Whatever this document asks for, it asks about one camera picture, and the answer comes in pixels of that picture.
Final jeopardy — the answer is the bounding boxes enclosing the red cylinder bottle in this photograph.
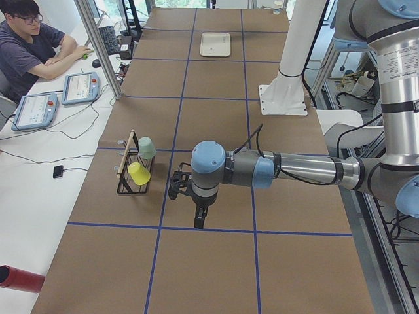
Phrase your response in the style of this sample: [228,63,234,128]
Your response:
[1,265,45,293]

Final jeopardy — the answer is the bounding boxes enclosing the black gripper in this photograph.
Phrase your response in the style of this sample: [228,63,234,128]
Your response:
[194,200,210,229]

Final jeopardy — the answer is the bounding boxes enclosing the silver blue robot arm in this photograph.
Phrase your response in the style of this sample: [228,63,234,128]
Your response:
[188,1,418,228]

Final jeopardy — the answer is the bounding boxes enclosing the seated man in blue shirt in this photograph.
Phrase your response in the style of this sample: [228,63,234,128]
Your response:
[1,1,91,103]

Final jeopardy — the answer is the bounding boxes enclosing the black wire cup rack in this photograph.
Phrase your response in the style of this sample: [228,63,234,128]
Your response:
[115,130,156,195]

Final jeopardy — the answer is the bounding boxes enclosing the cream rabbit print tray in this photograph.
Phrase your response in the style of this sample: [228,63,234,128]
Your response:
[200,32,231,57]

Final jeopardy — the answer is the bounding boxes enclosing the black power adapter box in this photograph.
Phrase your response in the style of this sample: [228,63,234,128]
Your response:
[118,36,134,60]

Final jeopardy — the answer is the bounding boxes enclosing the pale green plastic cup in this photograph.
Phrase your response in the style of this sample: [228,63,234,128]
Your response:
[138,137,156,160]

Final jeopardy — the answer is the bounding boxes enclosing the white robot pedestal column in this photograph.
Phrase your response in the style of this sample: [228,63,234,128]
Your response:
[259,0,328,116]

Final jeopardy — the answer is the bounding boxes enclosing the small black puck device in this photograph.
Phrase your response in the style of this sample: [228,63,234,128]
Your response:
[52,165,64,179]

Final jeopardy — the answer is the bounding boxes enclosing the black keyboard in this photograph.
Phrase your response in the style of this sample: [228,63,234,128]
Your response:
[98,26,119,55]

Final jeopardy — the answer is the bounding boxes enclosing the white paper cup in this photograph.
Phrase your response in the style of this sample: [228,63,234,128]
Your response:
[272,0,284,15]

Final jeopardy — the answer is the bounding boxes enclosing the yellow plastic cup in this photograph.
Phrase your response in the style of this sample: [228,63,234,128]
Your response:
[127,162,151,186]

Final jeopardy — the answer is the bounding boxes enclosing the black computer mouse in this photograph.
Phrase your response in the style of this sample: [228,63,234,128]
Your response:
[92,59,101,68]

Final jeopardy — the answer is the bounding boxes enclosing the near blue teach pendant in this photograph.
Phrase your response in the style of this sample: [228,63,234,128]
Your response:
[11,92,58,131]

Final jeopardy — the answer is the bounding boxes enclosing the aluminium frame post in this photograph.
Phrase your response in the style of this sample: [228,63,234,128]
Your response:
[74,0,122,99]

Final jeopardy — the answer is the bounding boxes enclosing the blue teach pendant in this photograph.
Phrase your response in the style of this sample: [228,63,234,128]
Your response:
[62,72,100,105]
[11,92,58,131]

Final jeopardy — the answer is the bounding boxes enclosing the far blue teach pendant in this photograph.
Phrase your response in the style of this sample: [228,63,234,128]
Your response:
[62,72,100,105]

